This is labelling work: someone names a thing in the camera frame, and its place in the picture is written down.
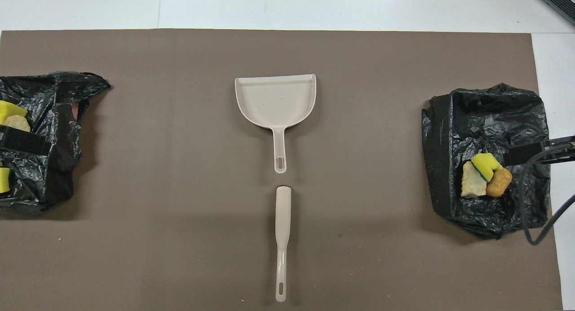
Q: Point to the beige paper wad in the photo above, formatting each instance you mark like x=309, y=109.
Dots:
x=471, y=183
x=17, y=122

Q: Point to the brown cork chunk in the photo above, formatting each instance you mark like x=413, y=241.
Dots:
x=498, y=184

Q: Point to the yellow sponge piece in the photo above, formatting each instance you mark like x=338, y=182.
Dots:
x=4, y=179
x=9, y=109
x=483, y=162

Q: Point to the pink plastic bin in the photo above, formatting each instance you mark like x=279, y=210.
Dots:
x=75, y=111

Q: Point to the beige plastic dustpan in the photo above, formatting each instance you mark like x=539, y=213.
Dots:
x=276, y=99

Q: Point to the brown table mat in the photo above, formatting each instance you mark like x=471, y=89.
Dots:
x=314, y=46

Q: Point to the beige hand brush black bristles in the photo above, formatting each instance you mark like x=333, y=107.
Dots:
x=283, y=212

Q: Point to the black plastic trash bag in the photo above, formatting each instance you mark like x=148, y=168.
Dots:
x=45, y=95
x=449, y=131

